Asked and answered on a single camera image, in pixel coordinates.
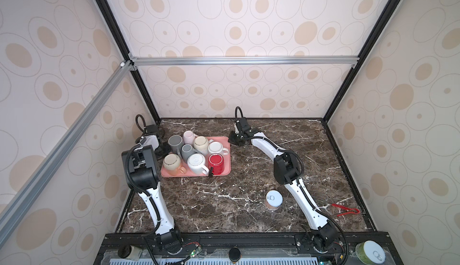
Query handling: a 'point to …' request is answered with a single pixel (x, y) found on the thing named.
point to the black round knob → (235, 254)
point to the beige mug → (171, 163)
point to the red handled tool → (358, 211)
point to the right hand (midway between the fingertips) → (227, 140)
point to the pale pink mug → (188, 137)
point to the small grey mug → (186, 150)
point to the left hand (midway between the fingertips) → (169, 149)
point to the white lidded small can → (274, 199)
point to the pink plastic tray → (224, 140)
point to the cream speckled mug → (200, 143)
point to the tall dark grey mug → (176, 144)
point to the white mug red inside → (217, 147)
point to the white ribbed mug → (196, 163)
